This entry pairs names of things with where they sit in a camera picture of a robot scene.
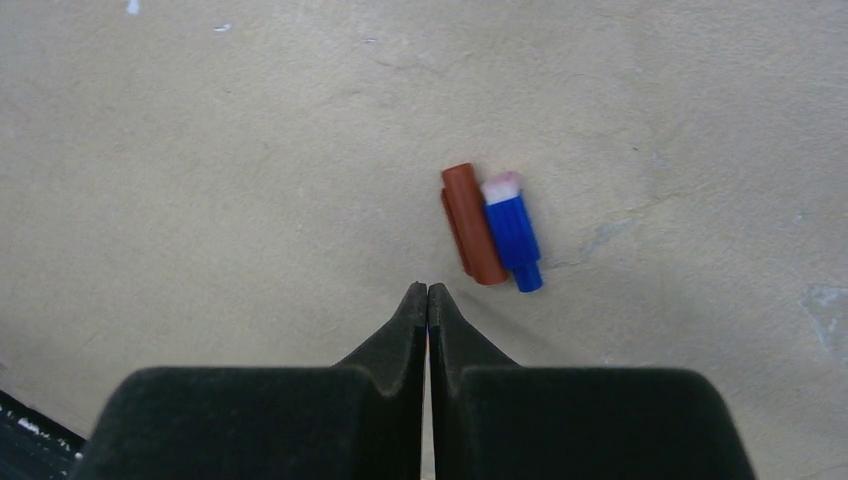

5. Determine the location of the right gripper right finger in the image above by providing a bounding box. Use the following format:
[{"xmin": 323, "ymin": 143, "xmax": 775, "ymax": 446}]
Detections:
[{"xmin": 428, "ymin": 284, "xmax": 755, "ymax": 479}]

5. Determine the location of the black base frame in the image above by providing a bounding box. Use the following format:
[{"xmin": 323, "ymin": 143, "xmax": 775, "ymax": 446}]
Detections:
[{"xmin": 1, "ymin": 391, "xmax": 85, "ymax": 479}]

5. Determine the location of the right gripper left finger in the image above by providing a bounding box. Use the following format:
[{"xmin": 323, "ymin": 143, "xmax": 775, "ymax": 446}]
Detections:
[{"xmin": 72, "ymin": 283, "xmax": 428, "ymax": 479}]

